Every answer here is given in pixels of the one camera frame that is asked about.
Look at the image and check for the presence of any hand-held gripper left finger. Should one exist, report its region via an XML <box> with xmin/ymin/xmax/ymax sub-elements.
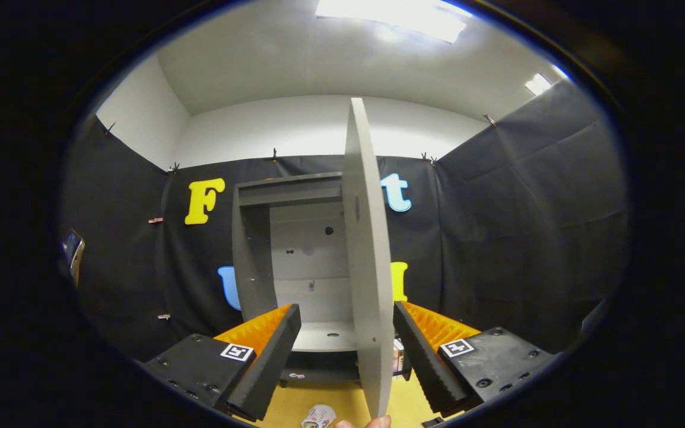
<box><xmin>142</xmin><ymin>304</ymin><xmax>302</xmax><ymax>422</ymax></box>

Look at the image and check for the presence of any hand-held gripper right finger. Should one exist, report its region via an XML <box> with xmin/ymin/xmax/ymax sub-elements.
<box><xmin>392</xmin><ymin>300</ymin><xmax>558</xmax><ymax>417</ymax></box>

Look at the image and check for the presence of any white shoe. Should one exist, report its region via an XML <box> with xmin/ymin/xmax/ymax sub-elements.
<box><xmin>302</xmin><ymin>404</ymin><xmax>337</xmax><ymax>428</ymax></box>

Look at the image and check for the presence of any beige shoe cabinet door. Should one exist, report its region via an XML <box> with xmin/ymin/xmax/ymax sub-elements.
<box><xmin>342</xmin><ymin>97</ymin><xmax>396</xmax><ymax>420</ymax></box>

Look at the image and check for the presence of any grey shoe cabinet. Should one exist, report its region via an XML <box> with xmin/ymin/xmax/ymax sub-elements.
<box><xmin>232</xmin><ymin>172</ymin><xmax>414</xmax><ymax>385</ymax></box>

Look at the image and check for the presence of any black backdrop cloth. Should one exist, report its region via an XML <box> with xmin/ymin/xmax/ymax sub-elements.
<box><xmin>60</xmin><ymin>77</ymin><xmax>628</xmax><ymax>363</ymax></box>

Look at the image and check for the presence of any small ceiling light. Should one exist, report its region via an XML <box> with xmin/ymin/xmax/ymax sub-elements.
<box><xmin>525</xmin><ymin>73</ymin><xmax>553</xmax><ymax>96</ymax></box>

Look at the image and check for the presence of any long ceiling light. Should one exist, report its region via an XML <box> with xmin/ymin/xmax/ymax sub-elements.
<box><xmin>316</xmin><ymin>0</ymin><xmax>468</xmax><ymax>44</ymax></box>

